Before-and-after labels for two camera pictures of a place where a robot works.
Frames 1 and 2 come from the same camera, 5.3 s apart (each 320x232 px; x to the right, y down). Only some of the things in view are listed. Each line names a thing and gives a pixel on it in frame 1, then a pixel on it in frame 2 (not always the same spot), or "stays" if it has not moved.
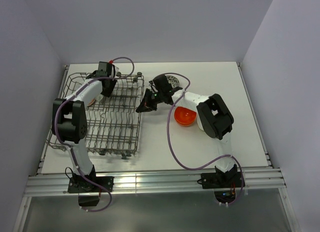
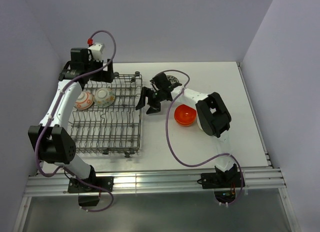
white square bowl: (199, 122) stays
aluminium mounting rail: (155, 182) stays
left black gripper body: (108, 91) -> (94, 65)
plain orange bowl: (184, 116) stays
